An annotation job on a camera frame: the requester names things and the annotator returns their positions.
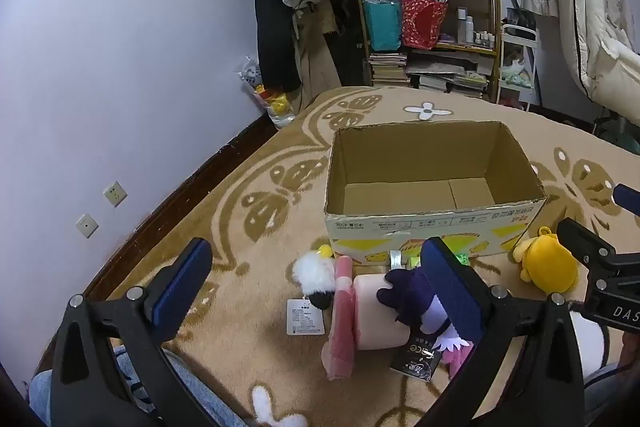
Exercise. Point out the narrow stack of books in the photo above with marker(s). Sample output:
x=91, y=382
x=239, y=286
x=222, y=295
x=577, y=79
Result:
x=389, y=69

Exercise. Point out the tall white bottle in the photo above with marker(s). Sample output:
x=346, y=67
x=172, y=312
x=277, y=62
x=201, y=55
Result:
x=462, y=24

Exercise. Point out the white paper hang tag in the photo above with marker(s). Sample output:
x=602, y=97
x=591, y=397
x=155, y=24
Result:
x=305, y=317

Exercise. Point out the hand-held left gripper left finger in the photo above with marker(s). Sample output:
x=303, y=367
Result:
x=184, y=289

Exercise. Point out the white and brown plush toy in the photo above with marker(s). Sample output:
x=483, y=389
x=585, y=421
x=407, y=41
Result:
x=590, y=344

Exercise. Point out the black hanging garment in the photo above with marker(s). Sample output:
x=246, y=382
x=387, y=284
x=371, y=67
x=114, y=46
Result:
x=350, y=42

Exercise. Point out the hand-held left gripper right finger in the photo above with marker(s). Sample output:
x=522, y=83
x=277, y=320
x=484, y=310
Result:
x=452, y=294

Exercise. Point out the yellow plush toy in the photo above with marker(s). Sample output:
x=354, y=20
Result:
x=545, y=262

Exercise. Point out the black foil packet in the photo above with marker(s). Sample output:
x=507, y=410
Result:
x=415, y=364

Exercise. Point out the white metal cart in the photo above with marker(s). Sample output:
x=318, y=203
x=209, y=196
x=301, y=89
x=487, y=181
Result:
x=520, y=32

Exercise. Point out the white padded chair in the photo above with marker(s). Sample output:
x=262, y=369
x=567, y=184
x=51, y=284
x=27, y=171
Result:
x=595, y=22

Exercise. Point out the white and black plush toy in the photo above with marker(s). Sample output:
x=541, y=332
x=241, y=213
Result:
x=310, y=273

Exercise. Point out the person's jeans leg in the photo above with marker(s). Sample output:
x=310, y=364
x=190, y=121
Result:
x=610, y=397
x=200, y=397

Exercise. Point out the wooden shelf rack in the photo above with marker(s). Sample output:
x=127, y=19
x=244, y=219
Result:
x=495, y=17

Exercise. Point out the pink and cream plush toy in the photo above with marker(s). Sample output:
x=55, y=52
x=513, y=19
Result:
x=375, y=314

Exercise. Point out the teal bag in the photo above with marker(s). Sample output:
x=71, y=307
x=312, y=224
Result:
x=381, y=27

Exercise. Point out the wide stack of books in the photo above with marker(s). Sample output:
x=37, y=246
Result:
x=450, y=74

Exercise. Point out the beige hanging trousers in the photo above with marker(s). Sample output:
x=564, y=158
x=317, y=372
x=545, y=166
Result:
x=315, y=57

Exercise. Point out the black hanging coat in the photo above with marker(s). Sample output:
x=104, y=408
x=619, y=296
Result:
x=270, y=32

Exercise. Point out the purple plush doll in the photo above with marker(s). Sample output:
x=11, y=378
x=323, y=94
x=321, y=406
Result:
x=411, y=293

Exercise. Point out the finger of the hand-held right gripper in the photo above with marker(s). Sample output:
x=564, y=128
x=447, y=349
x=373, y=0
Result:
x=627, y=198
x=582, y=241

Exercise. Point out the white wall socket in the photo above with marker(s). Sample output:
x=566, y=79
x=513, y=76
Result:
x=114, y=194
x=87, y=226

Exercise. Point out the cardboard box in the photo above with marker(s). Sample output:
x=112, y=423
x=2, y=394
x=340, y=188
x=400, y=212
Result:
x=400, y=227

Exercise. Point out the plastic bag of toys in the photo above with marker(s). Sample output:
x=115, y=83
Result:
x=265, y=97

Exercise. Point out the short white bottle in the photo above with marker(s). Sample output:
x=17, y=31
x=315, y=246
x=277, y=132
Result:
x=469, y=31

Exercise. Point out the bright pink soft toy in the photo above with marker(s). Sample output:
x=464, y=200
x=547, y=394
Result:
x=457, y=359

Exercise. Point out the row of small bottles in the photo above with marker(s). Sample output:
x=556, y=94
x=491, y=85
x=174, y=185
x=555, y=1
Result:
x=484, y=39

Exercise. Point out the red patterned bag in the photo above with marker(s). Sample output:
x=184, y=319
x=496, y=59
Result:
x=422, y=24

